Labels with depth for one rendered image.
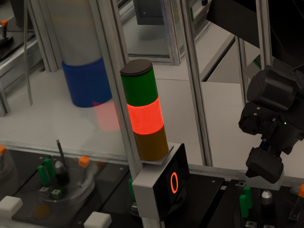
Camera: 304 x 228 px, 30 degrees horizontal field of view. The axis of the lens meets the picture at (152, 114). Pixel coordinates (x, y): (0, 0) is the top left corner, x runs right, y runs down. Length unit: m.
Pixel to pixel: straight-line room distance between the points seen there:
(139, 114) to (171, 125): 0.90
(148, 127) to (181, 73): 1.19
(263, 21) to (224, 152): 0.53
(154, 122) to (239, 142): 0.78
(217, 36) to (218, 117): 0.62
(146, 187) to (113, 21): 0.26
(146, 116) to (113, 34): 0.13
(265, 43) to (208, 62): 0.93
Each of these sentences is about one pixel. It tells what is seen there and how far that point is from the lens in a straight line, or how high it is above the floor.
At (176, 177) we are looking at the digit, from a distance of 0.94.
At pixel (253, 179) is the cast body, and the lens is 1.10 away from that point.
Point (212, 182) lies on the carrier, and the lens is 1.30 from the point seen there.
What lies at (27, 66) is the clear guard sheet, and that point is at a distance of 0.68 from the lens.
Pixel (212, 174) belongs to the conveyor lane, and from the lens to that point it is 1.35.
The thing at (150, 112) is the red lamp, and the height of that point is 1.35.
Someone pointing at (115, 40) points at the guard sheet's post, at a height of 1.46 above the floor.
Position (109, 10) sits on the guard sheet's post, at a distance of 0.81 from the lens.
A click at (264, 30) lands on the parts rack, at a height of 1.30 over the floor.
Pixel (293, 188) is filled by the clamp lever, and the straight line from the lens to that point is 1.12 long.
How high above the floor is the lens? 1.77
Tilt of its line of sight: 30 degrees down
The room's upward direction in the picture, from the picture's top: 11 degrees counter-clockwise
